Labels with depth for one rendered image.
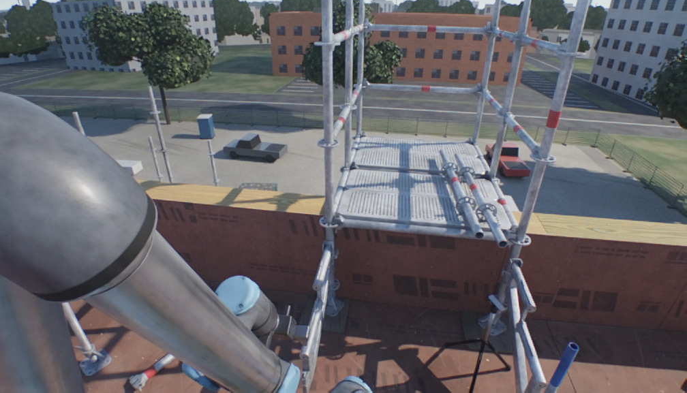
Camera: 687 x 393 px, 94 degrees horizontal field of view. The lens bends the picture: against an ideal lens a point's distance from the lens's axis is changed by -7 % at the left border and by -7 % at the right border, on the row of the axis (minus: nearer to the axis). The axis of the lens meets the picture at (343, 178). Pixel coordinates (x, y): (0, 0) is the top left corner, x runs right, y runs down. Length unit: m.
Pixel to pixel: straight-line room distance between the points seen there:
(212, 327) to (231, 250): 2.16
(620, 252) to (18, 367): 2.59
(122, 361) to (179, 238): 0.84
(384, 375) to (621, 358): 1.49
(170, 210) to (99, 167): 2.34
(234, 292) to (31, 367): 0.40
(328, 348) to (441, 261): 0.89
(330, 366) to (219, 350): 1.81
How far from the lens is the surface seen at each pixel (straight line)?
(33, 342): 0.48
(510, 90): 2.55
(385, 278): 2.44
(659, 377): 2.90
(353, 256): 2.33
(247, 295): 0.77
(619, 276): 2.73
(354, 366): 2.28
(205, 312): 0.44
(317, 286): 1.90
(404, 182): 2.47
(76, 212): 0.29
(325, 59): 1.71
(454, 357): 2.40
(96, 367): 2.67
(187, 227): 2.66
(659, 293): 2.96
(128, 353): 2.65
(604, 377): 2.70
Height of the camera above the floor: 1.89
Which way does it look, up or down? 27 degrees down
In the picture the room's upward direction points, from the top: straight up
